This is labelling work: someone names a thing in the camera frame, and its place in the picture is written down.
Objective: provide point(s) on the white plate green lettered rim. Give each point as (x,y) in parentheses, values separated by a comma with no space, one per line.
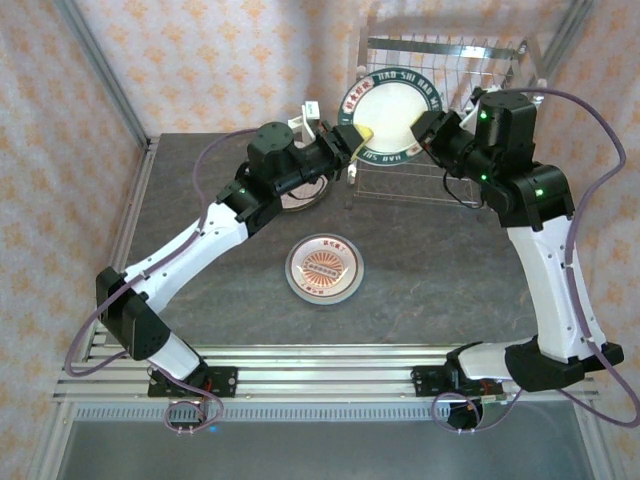
(390,120)

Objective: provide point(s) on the watermelon print plate teal rim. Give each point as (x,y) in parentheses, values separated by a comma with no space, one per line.
(305,195)

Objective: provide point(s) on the plate with orange sun print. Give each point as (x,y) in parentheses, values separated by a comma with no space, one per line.
(324,270)

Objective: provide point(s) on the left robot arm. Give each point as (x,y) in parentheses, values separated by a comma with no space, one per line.
(175,255)

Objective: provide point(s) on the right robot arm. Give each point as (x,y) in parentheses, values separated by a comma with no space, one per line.
(545,290)

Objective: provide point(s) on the steel dish rack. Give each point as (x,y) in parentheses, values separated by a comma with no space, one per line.
(440,47)

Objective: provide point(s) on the grey metal panel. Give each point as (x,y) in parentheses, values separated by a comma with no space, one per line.
(325,450)

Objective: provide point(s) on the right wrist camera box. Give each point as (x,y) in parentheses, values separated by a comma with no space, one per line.
(470,117)

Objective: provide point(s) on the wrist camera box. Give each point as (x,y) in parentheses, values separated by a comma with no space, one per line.
(470,117)
(311,111)

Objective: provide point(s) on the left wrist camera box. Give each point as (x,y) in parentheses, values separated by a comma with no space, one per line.
(311,111)

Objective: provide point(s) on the aluminium frame post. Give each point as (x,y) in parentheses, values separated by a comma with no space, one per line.
(570,30)
(100,65)

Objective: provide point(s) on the aluminium table side rail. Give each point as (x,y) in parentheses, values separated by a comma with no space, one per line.
(131,210)

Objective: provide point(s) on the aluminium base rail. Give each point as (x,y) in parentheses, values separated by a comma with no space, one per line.
(325,372)

